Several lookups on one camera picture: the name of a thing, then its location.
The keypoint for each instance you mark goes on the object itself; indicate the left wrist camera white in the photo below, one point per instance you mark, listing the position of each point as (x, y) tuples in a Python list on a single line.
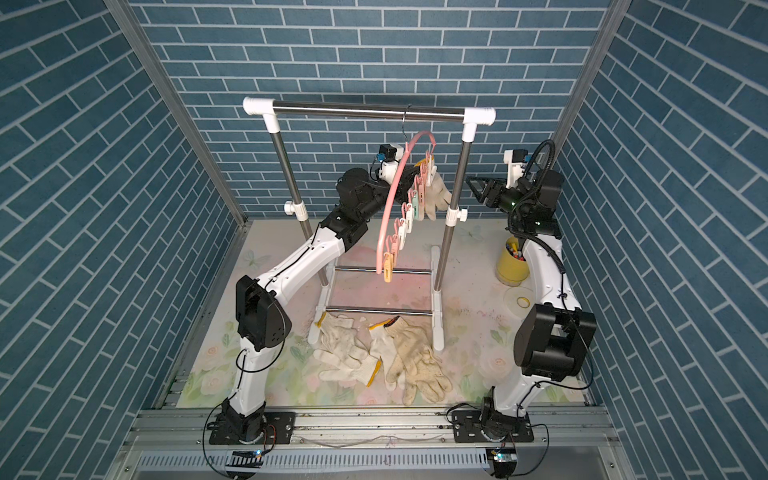
[(387, 162)]

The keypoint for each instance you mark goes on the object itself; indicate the aluminium front rail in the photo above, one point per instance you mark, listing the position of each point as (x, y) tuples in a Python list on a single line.
[(560, 442)]

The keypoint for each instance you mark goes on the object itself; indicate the white cotton glove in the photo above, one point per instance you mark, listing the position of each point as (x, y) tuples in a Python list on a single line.
[(338, 336), (437, 197), (349, 368)]

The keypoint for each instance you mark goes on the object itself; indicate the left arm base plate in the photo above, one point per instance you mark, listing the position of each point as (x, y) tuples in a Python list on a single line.
[(266, 429)]

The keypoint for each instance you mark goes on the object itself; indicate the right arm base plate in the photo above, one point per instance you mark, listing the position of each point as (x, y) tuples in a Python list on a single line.
[(489, 427)]

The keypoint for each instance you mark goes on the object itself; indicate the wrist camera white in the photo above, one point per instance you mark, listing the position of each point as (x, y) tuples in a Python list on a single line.
[(516, 162), (387, 162)]

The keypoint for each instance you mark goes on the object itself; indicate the metal clothes drying rack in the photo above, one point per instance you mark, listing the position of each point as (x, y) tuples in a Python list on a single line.
[(470, 118)]

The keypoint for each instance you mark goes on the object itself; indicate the clear tape roll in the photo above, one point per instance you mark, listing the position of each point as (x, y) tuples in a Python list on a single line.
[(519, 300)]

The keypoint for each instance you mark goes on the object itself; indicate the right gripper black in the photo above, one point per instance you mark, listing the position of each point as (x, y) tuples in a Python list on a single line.
[(492, 189)]

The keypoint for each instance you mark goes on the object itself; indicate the dirty beige cotton glove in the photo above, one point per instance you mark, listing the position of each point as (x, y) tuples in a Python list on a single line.
[(416, 362)]

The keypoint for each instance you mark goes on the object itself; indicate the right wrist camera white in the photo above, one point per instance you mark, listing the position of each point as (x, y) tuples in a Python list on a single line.
[(516, 162)]

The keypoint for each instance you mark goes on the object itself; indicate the white glove yellow cuff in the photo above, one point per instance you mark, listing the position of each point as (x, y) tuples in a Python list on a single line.
[(383, 348)]

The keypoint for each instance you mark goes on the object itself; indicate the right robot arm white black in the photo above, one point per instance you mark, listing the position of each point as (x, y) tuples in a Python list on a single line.
[(552, 342)]

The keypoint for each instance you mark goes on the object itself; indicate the pink clip hanger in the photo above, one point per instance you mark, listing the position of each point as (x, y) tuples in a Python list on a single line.
[(402, 209)]

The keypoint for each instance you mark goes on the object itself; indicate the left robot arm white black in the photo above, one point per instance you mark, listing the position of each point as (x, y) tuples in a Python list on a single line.
[(260, 302)]

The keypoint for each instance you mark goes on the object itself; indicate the yellow cup with pens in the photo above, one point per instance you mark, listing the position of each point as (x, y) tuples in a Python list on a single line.
[(511, 267)]

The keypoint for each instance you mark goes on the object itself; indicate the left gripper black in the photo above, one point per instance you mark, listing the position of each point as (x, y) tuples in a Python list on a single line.
[(408, 170)]

